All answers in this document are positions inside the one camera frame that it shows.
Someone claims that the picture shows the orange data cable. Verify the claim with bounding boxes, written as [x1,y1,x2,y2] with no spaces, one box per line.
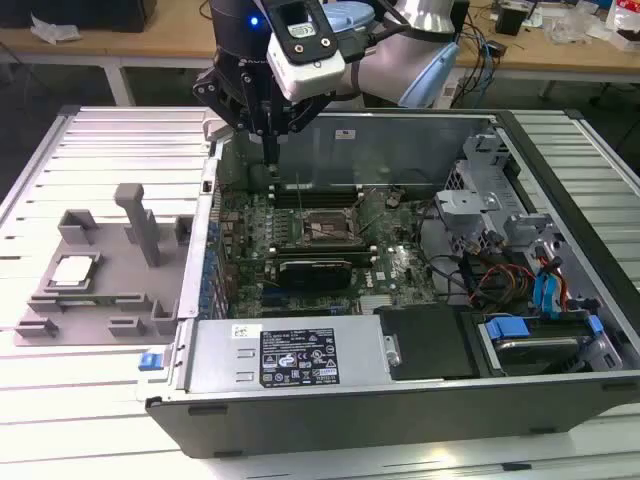
[535,243,571,314]

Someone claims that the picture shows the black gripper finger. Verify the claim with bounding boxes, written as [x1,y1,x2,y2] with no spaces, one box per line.
[192,69,272,167]
[269,97,321,167]

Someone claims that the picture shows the blue flat data cable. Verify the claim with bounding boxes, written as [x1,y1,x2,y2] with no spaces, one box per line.
[530,269,562,321]

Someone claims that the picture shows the CPU socket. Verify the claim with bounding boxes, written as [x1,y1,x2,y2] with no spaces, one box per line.
[301,207,362,246]

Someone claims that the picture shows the RAM slot with white clips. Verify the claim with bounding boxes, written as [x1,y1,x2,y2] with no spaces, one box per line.
[268,246,377,257]
[268,255,378,267]

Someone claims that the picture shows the silver metal drive cage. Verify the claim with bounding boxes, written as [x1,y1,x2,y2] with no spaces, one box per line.
[432,130,559,261]

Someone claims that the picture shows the grey parts rack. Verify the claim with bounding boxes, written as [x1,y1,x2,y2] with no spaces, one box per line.
[12,182,196,347]

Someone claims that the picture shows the silver CPU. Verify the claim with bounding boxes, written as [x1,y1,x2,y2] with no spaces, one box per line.
[48,255,97,287]

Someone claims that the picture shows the small black box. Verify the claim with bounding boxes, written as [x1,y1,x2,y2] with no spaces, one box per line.
[494,2,532,37]

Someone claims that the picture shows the red white plastic bag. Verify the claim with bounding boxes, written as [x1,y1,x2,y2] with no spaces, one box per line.
[603,0,640,52]

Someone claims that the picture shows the black open PC case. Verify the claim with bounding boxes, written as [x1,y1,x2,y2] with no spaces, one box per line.
[134,105,640,460]

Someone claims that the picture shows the green motherboard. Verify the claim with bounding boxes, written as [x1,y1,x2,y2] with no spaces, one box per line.
[219,182,442,319]

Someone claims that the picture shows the RAM slot with black clips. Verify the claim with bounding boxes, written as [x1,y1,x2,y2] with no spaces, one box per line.
[268,242,376,252]
[268,251,377,262]

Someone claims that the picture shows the black graphics card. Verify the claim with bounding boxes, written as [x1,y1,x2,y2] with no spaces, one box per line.
[276,257,354,303]

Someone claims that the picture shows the silver power supply with label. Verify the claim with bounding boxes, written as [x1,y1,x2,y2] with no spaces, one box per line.
[182,315,392,395]

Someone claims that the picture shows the hard disk in blue carrier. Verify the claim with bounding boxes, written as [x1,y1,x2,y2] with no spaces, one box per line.
[478,313,604,377]

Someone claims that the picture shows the clear plastic bags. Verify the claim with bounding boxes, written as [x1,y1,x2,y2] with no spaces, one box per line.
[547,5,609,45]

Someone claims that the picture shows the blue network cable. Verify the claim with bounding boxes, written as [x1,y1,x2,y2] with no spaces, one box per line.
[469,22,497,109]

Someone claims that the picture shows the black round cable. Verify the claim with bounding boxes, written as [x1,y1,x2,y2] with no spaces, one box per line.
[417,197,476,304]

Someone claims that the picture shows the black drive bay cover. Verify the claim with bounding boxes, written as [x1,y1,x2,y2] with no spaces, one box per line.
[373,303,484,382]

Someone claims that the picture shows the black camera cable with plug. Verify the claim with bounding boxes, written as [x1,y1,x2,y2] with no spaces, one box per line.
[338,0,419,65]

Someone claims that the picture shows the wooden desk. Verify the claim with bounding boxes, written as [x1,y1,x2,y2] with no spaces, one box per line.
[0,0,640,109]

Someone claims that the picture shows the crumpled clear plastic wrap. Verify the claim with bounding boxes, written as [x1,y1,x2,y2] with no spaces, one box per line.
[29,13,82,45]

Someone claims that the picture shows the large black box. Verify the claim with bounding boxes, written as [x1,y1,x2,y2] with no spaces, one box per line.
[0,0,157,32]

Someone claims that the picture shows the silver chipset heatsink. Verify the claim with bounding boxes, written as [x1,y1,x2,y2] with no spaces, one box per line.
[360,293,397,315]

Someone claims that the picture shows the white wrist camera black mount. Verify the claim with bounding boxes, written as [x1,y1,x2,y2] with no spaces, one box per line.
[266,0,347,102]

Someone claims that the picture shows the red yellow black wire bundle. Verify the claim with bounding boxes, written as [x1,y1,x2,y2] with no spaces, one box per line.
[462,249,539,309]

